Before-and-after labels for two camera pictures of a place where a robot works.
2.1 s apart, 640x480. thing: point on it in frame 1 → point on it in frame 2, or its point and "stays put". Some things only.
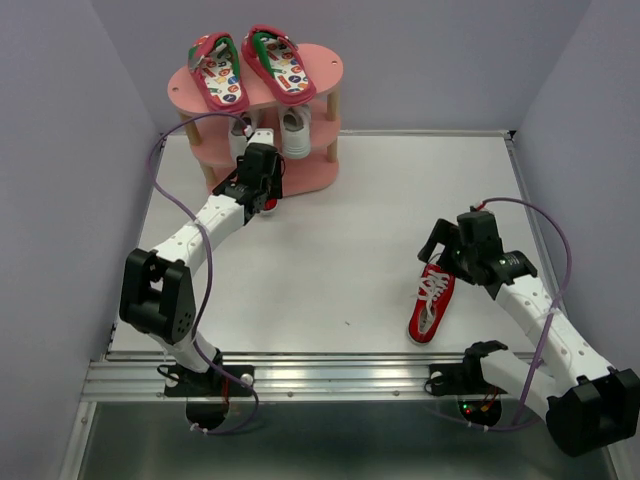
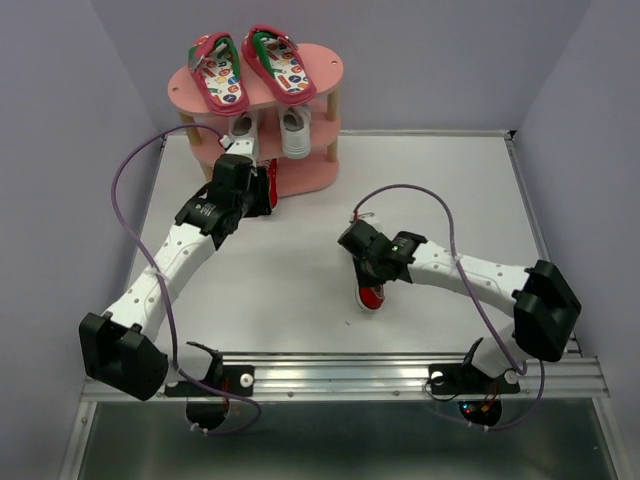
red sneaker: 436,288 → 370,298
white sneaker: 296,130 stays put
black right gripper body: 457,257 → 366,273
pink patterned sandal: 277,62 stays put
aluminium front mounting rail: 278,375 stays put
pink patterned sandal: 214,61 stays put
